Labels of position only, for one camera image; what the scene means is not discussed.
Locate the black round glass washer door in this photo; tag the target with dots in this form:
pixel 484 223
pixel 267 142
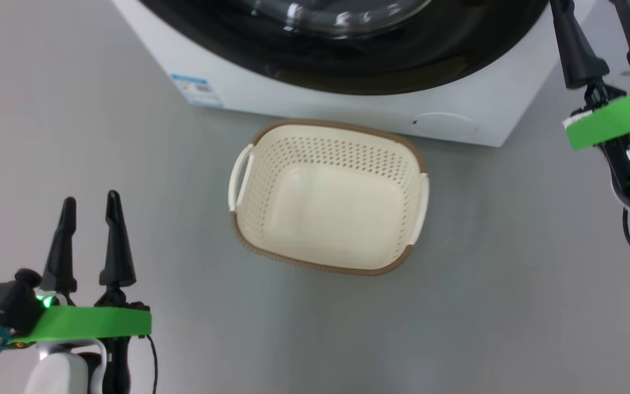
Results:
pixel 446 54

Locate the round white filter cover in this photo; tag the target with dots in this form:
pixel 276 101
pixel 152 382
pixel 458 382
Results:
pixel 446 126

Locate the blue energy label sticker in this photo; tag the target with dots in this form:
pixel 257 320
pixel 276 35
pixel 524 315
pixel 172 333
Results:
pixel 197 90

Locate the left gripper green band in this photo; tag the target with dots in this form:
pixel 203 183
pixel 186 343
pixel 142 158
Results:
pixel 91 323

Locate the cream perforated laundry basket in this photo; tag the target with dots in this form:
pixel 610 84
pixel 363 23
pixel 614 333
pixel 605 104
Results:
pixel 337 219

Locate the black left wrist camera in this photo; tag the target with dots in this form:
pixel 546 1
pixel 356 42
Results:
pixel 0 303

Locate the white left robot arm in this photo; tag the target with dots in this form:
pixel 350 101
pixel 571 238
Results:
pixel 58 377

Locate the white front-load washing machine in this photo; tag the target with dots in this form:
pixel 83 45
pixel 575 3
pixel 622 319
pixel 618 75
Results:
pixel 501 104

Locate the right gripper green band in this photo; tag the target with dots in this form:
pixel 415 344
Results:
pixel 616 117

